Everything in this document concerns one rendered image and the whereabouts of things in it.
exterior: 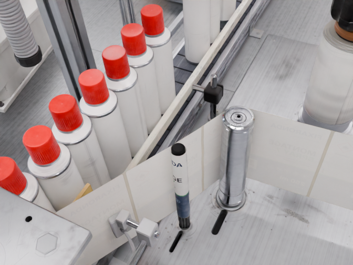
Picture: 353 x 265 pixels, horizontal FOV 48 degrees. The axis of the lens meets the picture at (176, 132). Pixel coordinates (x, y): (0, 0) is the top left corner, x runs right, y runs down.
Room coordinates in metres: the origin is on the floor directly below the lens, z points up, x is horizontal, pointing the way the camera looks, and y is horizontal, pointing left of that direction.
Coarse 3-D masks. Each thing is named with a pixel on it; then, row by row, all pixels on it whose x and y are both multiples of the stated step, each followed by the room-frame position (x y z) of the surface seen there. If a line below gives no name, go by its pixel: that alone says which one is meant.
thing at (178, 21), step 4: (180, 16) 0.67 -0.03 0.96; (176, 20) 0.66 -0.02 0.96; (180, 20) 0.66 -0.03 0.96; (172, 24) 0.65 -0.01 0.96; (176, 24) 0.65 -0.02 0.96; (180, 24) 0.66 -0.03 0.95; (168, 28) 0.63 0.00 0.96; (172, 28) 0.63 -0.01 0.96; (176, 28) 0.64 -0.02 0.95; (172, 32) 0.63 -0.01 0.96
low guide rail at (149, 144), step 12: (252, 0) 0.81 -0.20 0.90; (240, 12) 0.74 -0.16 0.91; (228, 24) 0.70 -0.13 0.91; (228, 36) 0.68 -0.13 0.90; (216, 48) 0.63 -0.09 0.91; (204, 60) 0.59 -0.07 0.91; (192, 84) 0.53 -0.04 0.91; (180, 96) 0.50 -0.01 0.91; (168, 108) 0.47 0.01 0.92; (168, 120) 0.45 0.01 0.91; (156, 132) 0.42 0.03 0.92; (144, 144) 0.40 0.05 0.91; (156, 144) 0.41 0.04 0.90; (144, 156) 0.38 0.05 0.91
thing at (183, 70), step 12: (240, 0) 0.84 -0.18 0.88; (240, 24) 0.76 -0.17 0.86; (180, 60) 0.64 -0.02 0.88; (216, 60) 0.64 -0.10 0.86; (180, 72) 0.60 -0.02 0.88; (192, 72) 0.60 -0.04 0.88; (204, 72) 0.59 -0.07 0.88; (180, 84) 0.56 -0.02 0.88; (192, 96) 0.53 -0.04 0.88; (180, 108) 0.50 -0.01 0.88; (168, 132) 0.45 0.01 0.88
